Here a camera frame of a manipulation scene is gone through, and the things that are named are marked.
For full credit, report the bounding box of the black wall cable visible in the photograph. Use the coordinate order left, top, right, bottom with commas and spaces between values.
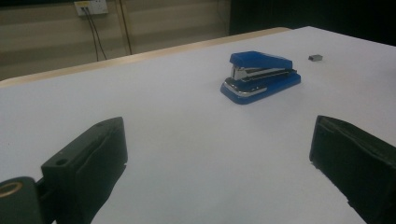
81, 7, 100, 63
85, 7, 108, 61

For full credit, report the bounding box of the white wall socket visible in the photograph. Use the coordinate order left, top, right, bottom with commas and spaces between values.
74, 0, 109, 17

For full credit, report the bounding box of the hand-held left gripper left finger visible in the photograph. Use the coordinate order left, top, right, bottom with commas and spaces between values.
36, 117, 129, 224

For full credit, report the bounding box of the white table sheet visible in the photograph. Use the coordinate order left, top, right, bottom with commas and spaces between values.
0, 25, 396, 224

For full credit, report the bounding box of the wooden table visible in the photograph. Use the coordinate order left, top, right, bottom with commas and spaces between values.
0, 26, 292, 89

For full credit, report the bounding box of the blue stapler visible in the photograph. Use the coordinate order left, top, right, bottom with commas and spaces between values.
219, 50, 303, 105

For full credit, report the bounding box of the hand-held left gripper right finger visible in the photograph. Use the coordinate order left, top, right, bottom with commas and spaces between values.
308, 115, 396, 224

